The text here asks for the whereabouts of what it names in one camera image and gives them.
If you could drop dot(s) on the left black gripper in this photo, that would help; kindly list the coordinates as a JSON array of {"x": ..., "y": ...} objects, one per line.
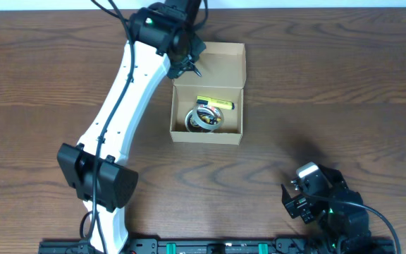
[{"x": 181, "y": 61}]

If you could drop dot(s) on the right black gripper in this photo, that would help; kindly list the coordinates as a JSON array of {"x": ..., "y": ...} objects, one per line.
[{"x": 297, "y": 206}]

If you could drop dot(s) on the cardboard box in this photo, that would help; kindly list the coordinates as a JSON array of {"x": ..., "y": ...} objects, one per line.
[{"x": 223, "y": 69}]

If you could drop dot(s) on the yellow highlighter marker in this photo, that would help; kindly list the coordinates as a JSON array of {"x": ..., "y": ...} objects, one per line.
[{"x": 212, "y": 102}]

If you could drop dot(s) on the yellow correction tape dispenser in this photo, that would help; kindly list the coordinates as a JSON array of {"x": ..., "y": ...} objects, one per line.
[{"x": 217, "y": 121}]

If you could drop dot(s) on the white-core clear tape roll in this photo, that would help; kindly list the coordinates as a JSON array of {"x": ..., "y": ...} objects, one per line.
[{"x": 189, "y": 123}]

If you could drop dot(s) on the clear tape roll red-print core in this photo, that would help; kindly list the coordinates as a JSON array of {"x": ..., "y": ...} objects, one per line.
[{"x": 216, "y": 110}]

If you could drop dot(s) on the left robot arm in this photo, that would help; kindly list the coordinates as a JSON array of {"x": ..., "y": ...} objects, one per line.
[{"x": 161, "y": 42}]

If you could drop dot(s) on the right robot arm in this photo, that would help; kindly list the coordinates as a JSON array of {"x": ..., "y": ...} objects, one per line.
[{"x": 326, "y": 199}]

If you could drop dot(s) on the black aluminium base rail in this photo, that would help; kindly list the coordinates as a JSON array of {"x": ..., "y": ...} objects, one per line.
[{"x": 265, "y": 246}]

